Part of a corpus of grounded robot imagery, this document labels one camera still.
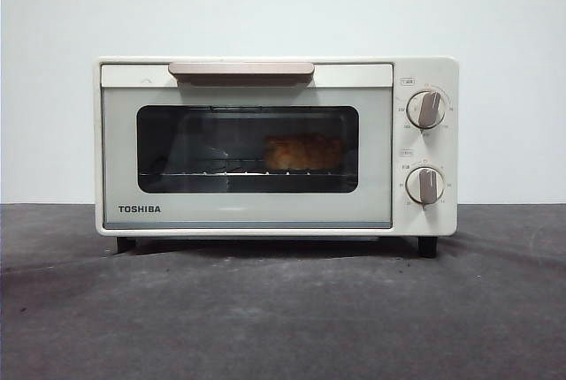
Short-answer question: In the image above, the orange-brown bread loaf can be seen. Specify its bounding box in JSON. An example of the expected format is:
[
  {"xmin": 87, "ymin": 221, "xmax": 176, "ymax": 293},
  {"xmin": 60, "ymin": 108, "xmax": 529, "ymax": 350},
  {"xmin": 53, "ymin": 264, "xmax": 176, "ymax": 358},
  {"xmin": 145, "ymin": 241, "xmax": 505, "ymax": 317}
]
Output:
[{"xmin": 264, "ymin": 133, "xmax": 342, "ymax": 171}]

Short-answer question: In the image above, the beige oven knob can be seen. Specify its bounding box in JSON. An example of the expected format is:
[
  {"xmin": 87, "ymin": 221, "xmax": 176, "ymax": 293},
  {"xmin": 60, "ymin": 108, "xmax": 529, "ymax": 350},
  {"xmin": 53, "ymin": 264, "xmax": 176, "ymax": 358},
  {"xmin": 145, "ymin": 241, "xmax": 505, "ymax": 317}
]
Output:
[
  {"xmin": 406, "ymin": 90, "xmax": 447, "ymax": 131},
  {"xmin": 405, "ymin": 166, "xmax": 446, "ymax": 210}
]

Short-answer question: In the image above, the cream toaster oven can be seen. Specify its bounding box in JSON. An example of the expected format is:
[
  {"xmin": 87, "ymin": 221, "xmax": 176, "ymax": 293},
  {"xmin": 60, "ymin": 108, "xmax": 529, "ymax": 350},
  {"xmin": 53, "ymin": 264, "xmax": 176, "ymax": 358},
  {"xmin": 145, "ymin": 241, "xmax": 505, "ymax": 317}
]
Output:
[{"xmin": 92, "ymin": 56, "xmax": 460, "ymax": 259}]

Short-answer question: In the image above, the metal wire oven rack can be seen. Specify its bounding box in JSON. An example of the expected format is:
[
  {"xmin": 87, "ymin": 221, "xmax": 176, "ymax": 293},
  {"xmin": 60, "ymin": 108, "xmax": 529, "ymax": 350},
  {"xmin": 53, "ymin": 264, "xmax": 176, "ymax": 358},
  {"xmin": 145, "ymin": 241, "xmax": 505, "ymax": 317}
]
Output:
[{"xmin": 138, "ymin": 157, "xmax": 357, "ymax": 177}]

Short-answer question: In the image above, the oven door with beige handle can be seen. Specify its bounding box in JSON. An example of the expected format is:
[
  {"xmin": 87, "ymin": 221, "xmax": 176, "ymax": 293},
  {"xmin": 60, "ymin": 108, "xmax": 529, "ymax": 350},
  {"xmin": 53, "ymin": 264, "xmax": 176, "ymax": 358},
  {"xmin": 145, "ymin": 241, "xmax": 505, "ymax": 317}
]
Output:
[{"xmin": 100, "ymin": 61, "xmax": 394, "ymax": 230}]

